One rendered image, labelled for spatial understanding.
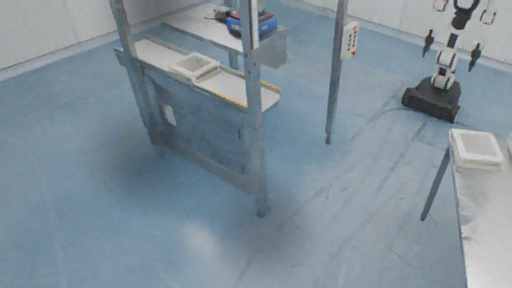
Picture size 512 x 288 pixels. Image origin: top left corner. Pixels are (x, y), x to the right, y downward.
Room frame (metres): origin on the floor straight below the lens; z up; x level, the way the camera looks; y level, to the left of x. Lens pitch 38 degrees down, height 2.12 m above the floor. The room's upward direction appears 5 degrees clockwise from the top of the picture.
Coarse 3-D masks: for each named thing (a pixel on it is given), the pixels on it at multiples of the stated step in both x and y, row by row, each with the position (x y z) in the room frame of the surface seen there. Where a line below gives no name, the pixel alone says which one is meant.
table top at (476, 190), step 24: (504, 144) 1.59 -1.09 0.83; (456, 168) 1.35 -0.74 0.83; (504, 168) 1.39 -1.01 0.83; (456, 192) 1.18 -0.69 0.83; (480, 192) 1.19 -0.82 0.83; (504, 192) 1.21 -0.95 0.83; (480, 216) 1.04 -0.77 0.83; (504, 216) 1.05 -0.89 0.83; (480, 240) 0.91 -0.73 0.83; (504, 240) 0.92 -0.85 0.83; (480, 264) 0.79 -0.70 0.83; (504, 264) 0.80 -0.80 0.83
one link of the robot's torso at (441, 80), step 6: (438, 54) 3.15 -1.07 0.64; (456, 60) 3.08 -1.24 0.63; (438, 66) 3.14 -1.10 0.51; (444, 66) 3.12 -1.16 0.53; (438, 72) 3.18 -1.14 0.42; (444, 72) 3.16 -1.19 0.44; (450, 72) 3.08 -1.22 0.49; (438, 78) 3.19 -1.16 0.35; (444, 78) 3.18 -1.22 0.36; (450, 78) 3.23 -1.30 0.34; (438, 84) 3.19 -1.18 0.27; (444, 84) 3.15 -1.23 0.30
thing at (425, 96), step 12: (420, 84) 3.34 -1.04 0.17; (432, 84) 3.37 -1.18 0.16; (456, 84) 3.41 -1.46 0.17; (408, 96) 3.15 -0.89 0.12; (420, 96) 3.06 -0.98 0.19; (432, 96) 3.08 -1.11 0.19; (444, 96) 3.13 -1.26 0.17; (456, 96) 3.16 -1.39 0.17; (420, 108) 3.03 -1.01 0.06; (432, 108) 2.97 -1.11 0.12; (444, 108) 2.91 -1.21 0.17
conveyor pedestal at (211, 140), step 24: (168, 96) 2.06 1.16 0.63; (144, 120) 2.26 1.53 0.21; (168, 120) 2.10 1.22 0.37; (192, 120) 1.96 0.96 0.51; (216, 120) 1.84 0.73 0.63; (168, 144) 2.15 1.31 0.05; (192, 144) 1.99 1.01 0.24; (216, 144) 1.85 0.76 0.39; (240, 144) 1.74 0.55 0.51; (216, 168) 1.89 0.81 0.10; (240, 168) 1.75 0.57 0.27
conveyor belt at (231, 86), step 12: (144, 48) 2.32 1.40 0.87; (156, 48) 2.33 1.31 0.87; (156, 60) 2.15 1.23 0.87; (168, 60) 2.16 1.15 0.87; (204, 84) 1.89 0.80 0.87; (216, 84) 1.90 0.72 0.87; (228, 84) 1.92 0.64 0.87; (240, 84) 1.93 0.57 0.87; (228, 96) 1.78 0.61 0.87; (240, 96) 1.79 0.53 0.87; (264, 96) 1.81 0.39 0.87; (276, 96) 1.83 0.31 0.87; (264, 108) 1.71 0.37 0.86
